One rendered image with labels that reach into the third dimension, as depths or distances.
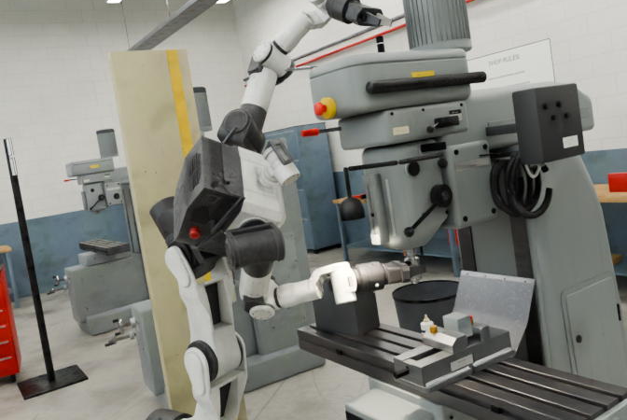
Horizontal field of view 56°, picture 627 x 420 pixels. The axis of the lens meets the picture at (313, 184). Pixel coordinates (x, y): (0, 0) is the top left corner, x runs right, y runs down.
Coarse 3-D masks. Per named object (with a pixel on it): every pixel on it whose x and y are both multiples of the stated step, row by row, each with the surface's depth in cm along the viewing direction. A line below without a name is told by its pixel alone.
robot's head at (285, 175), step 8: (272, 152) 171; (280, 152) 171; (272, 160) 171; (264, 168) 175; (272, 168) 171; (280, 168) 169; (288, 168) 168; (296, 168) 170; (264, 176) 173; (272, 176) 173; (280, 176) 169; (288, 176) 168; (296, 176) 171; (280, 184) 170; (288, 184) 173
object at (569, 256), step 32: (576, 160) 201; (544, 192) 193; (576, 192) 200; (480, 224) 208; (512, 224) 195; (544, 224) 191; (576, 224) 200; (480, 256) 210; (512, 256) 198; (544, 256) 191; (576, 256) 199; (608, 256) 209; (544, 288) 192; (576, 288) 197; (608, 288) 206; (544, 320) 193; (576, 320) 195; (608, 320) 205; (544, 352) 194; (576, 352) 194; (608, 352) 204
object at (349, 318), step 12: (324, 288) 219; (324, 300) 220; (360, 300) 212; (372, 300) 216; (324, 312) 221; (336, 312) 217; (348, 312) 212; (360, 312) 212; (372, 312) 216; (324, 324) 223; (336, 324) 218; (348, 324) 213; (360, 324) 211; (372, 324) 216
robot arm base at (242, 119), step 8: (232, 112) 185; (240, 112) 185; (248, 112) 184; (224, 120) 186; (232, 120) 184; (240, 120) 183; (248, 120) 183; (224, 128) 184; (232, 128) 183; (240, 128) 182; (248, 128) 182; (224, 136) 184; (232, 136) 183; (240, 136) 182; (264, 136) 195; (232, 144) 184; (240, 144) 182; (248, 144) 185; (264, 144) 194
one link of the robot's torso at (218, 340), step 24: (168, 264) 195; (216, 264) 203; (192, 288) 190; (216, 288) 200; (192, 312) 196; (216, 312) 201; (192, 336) 198; (216, 336) 193; (216, 360) 191; (240, 360) 200
